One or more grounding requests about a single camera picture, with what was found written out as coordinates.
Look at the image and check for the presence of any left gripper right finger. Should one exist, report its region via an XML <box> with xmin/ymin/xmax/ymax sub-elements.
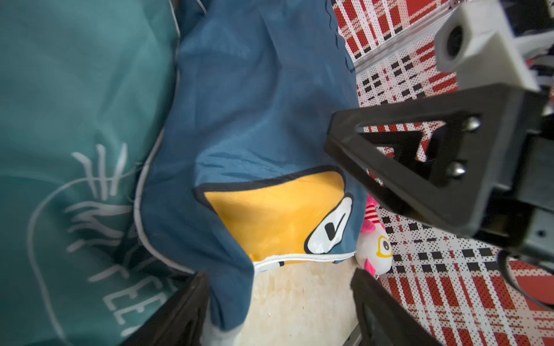
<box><xmin>349</xmin><ymin>269</ymin><xmax>440</xmax><ymax>345</ymax></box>

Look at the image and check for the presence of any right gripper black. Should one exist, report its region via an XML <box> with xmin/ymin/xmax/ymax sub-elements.
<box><xmin>325</xmin><ymin>84</ymin><xmax>553</xmax><ymax>262</ymax></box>

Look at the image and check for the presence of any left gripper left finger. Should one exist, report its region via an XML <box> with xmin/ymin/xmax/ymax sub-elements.
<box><xmin>122</xmin><ymin>272</ymin><xmax>211</xmax><ymax>345</ymax></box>

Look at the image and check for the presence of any blue cartoon pillowcase pillow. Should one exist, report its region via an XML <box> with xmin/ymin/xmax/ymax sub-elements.
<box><xmin>135</xmin><ymin>1</ymin><xmax>366</xmax><ymax>332</ymax></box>

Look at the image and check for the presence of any green cat pillowcase pillow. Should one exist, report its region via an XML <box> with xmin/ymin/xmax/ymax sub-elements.
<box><xmin>1</xmin><ymin>1</ymin><xmax>180</xmax><ymax>345</ymax></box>

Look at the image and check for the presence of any pink white plush toy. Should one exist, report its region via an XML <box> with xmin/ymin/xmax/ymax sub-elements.
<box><xmin>355</xmin><ymin>195</ymin><xmax>393</xmax><ymax>278</ymax></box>

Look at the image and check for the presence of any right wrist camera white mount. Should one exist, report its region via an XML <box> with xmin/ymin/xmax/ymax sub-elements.
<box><xmin>434</xmin><ymin>1</ymin><xmax>540</xmax><ymax>92</ymax></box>

